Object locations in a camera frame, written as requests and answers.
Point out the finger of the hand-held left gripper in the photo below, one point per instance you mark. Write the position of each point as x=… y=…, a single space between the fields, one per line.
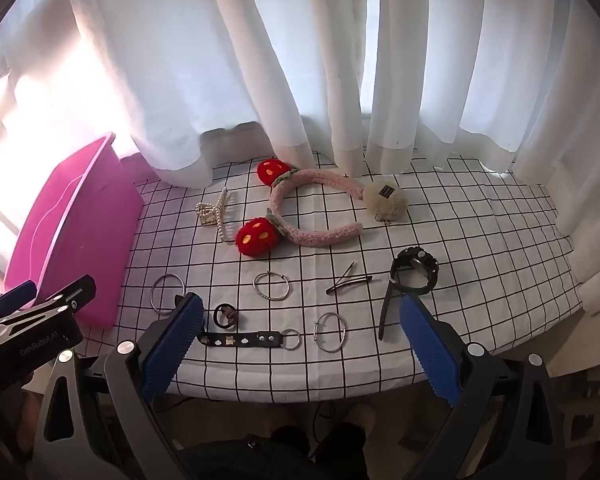
x=72 y=297
x=19 y=294

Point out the pearl hair claw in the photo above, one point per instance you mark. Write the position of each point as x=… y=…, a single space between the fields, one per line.
x=210 y=215

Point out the silver bangle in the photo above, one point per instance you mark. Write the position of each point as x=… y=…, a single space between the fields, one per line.
x=315 y=332
x=153 y=294
x=254 y=286

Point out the pink plastic box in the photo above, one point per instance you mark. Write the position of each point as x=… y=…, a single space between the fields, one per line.
x=70 y=230

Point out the white sheer curtain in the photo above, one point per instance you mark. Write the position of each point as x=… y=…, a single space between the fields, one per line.
x=180 y=60

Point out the pink fluffy strawberry headband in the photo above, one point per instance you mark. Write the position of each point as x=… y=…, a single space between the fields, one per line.
x=320 y=237

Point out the person's foot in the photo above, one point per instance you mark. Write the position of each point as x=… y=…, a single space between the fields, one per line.
x=360 y=414

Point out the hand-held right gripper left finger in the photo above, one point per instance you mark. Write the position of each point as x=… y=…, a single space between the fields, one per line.
x=172 y=345

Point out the black hair clip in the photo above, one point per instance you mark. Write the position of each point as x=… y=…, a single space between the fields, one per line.
x=350 y=284

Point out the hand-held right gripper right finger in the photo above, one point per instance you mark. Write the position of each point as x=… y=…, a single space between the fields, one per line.
x=430 y=350

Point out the black wristwatch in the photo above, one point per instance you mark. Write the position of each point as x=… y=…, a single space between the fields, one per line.
x=420 y=260

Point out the white black checked cloth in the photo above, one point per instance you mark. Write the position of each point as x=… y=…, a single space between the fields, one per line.
x=430 y=210

